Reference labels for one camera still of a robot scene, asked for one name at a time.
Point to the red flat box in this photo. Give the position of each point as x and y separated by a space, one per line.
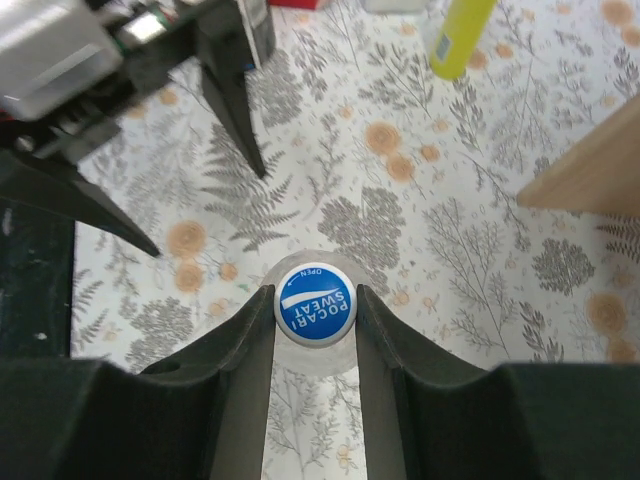
311 5

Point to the wooden shelf unit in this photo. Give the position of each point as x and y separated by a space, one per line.
599 174

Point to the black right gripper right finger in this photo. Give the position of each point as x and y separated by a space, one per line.
428 414

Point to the blue cap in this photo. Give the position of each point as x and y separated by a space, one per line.
315 305

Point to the yellow squeeze bottle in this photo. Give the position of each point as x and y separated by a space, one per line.
455 43

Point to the clear round bottle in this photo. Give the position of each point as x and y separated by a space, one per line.
335 359

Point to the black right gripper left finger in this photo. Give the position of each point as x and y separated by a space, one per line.
199 413

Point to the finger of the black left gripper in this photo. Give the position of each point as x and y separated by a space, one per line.
59 188
224 55

